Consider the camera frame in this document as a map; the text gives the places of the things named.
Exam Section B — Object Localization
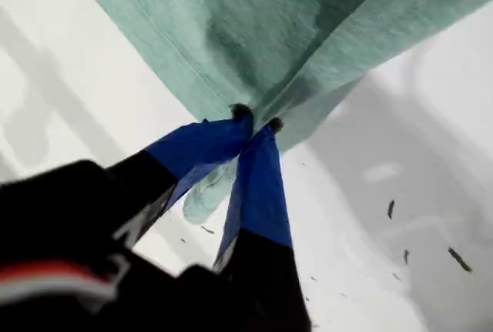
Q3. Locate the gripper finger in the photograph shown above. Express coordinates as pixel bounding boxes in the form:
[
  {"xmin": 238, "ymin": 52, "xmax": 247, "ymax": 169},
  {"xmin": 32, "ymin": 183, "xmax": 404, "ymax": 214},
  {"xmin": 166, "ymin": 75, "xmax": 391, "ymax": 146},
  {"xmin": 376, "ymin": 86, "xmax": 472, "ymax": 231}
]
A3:
[
  {"xmin": 107, "ymin": 103, "xmax": 255, "ymax": 250},
  {"xmin": 213, "ymin": 117, "xmax": 312, "ymax": 332}
]

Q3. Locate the pale green T-shirt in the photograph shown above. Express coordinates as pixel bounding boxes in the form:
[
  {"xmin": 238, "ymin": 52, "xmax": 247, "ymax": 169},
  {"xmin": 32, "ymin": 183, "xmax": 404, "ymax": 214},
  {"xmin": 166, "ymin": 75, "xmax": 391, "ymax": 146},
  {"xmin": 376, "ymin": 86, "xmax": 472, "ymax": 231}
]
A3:
[{"xmin": 65, "ymin": 0, "xmax": 493, "ymax": 225}]

